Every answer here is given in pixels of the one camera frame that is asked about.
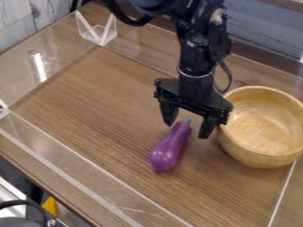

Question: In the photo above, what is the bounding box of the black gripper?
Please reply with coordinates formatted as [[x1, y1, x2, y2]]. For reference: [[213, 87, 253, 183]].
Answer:
[[153, 78, 233, 139]]

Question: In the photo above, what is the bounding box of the purple toy eggplant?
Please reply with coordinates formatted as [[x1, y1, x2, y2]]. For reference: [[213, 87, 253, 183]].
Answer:
[[151, 119, 192, 171]]

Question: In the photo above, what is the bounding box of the brown wooden bowl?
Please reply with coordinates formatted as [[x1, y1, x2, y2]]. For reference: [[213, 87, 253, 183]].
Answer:
[[217, 86, 303, 169]]

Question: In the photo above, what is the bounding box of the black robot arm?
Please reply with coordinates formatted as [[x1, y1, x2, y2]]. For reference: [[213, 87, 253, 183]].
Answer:
[[103, 0, 233, 139]]

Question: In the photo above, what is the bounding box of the clear acrylic corner bracket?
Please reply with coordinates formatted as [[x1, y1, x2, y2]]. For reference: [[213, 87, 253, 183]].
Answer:
[[75, 12, 117, 46]]

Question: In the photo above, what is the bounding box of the clear acrylic enclosure wall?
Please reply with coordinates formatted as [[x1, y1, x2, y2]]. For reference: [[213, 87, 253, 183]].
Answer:
[[0, 17, 303, 227]]

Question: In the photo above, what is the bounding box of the black cable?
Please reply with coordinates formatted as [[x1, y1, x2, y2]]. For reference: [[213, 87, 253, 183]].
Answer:
[[0, 200, 48, 227]]

